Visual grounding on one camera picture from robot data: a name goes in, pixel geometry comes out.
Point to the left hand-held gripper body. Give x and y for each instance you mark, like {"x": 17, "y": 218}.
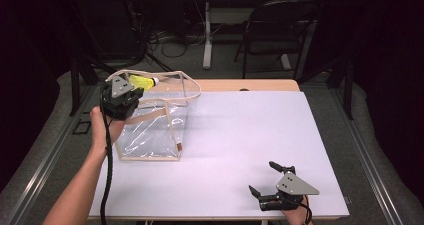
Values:
{"x": 117, "y": 98}

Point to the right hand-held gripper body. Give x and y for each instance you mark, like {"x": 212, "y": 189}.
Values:
{"x": 293, "y": 186}

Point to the yellow shuttlecock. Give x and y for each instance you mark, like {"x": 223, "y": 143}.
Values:
{"x": 144, "y": 82}

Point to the clear bag with beige trim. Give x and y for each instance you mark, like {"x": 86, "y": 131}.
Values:
{"x": 156, "y": 131}

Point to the person's right hand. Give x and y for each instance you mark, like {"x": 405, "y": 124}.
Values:
{"x": 296, "y": 216}

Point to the person's left hand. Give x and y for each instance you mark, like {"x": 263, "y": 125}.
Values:
{"x": 100, "y": 128}

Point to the white board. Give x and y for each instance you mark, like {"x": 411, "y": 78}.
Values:
{"x": 233, "y": 145}

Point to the wooden table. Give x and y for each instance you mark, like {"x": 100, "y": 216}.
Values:
{"x": 266, "y": 85}

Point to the white desk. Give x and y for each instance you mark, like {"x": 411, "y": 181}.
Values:
{"x": 207, "y": 35}

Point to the black folding chair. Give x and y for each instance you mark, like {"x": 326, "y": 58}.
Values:
{"x": 276, "y": 35}

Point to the black frame post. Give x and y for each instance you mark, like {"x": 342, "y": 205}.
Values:
{"x": 348, "y": 91}
{"x": 75, "y": 88}

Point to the aluminium floor rail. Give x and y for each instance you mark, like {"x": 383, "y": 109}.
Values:
{"x": 366, "y": 158}
{"x": 43, "y": 165}

